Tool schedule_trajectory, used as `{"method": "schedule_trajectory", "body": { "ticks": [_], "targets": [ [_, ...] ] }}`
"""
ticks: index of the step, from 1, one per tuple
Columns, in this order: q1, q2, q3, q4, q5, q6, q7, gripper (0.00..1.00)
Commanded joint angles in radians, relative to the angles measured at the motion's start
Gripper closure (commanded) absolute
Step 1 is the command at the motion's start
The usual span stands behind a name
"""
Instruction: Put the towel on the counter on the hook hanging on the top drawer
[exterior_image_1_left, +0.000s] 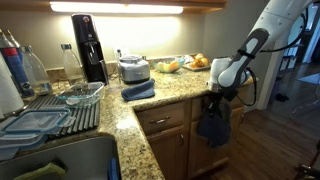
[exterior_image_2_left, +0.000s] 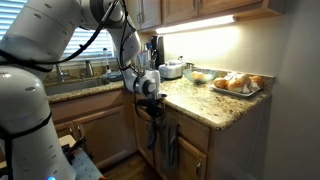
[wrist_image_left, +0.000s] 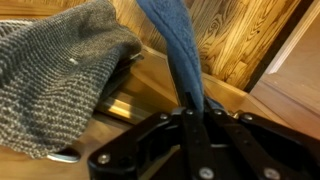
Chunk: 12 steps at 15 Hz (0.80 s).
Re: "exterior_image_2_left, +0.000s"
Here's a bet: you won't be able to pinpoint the metal soap dispenser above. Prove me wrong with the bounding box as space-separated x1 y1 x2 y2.
84 59 95 78

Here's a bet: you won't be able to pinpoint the blue bottle red band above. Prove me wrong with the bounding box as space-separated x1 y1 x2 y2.
135 43 152 73

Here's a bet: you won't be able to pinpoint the clear lid blue rim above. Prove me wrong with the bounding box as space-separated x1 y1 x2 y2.
103 70 125 83

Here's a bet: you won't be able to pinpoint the light patterned cloth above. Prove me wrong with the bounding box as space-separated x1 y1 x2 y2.
69 148 105 180

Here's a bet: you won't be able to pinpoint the under-cabinet light strip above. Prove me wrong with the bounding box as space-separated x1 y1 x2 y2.
154 14 238 36

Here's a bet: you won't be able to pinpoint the black soda maker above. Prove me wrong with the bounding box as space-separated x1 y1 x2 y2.
149 34 166 70

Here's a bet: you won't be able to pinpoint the black tool cluster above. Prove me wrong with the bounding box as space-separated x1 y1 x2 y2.
62 137 96 164

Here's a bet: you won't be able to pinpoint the white dish brush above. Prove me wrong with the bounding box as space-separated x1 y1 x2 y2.
101 47 113 75

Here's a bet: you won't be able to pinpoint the white window blinds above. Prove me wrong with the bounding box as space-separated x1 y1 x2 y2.
0 0 116 63

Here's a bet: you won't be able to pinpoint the white paper wrapper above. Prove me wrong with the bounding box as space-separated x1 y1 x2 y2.
223 71 262 95

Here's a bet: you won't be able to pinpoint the yellow fruit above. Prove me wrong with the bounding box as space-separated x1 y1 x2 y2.
190 70 206 82

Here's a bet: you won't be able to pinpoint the wooden drawer with hooks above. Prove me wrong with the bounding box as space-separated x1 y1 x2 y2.
163 105 212 154

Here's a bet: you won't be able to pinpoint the wooden cabinet door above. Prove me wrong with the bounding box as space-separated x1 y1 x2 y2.
134 111 156 168
153 133 208 180

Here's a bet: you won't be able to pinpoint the blue terry towel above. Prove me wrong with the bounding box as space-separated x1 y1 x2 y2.
145 120 158 152

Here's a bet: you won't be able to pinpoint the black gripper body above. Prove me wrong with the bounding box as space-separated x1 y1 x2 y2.
148 98 166 118

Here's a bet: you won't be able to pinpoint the grey knit towel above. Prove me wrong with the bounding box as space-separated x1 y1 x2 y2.
157 113 181 172

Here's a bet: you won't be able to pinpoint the silver food chopper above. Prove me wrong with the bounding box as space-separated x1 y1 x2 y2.
157 58 185 81

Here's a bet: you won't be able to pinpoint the stainless steel sink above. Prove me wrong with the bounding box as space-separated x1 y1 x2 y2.
44 76 112 97

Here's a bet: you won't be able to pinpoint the metal cabinet door handle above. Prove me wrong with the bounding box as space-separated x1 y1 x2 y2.
195 159 203 178

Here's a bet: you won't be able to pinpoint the golden bread roll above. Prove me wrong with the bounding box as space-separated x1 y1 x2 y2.
227 78 246 94
213 77 230 90
249 75 265 89
234 73 252 88

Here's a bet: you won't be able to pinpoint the teal glass bowl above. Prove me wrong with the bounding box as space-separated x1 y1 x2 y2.
182 67 218 85

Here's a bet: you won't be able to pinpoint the white rectangular plate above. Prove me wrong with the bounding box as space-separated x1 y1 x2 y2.
208 82 263 99

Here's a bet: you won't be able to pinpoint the metal sink faucet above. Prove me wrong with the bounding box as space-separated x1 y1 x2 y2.
54 63 70 84

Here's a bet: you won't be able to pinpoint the wooden sink base cabinet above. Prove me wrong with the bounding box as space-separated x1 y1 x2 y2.
49 88 138 169

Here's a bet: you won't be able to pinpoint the wooden upper cabinet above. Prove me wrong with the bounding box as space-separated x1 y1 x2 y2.
125 0 288 34

